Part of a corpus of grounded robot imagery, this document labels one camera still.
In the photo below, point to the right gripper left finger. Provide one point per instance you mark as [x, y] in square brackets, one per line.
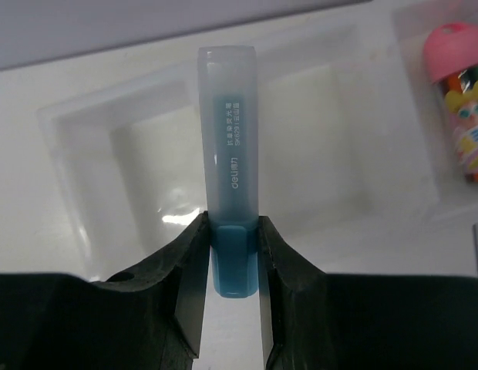
[148, 316]

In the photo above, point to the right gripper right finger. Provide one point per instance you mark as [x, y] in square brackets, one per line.
[314, 320]

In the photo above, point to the blue highlighter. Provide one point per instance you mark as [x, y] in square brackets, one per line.
[228, 100]

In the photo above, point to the pink-capped clear tube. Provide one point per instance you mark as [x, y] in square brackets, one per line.
[450, 54]

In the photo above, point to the clear three-compartment organizer tray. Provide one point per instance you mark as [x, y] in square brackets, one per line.
[325, 122]

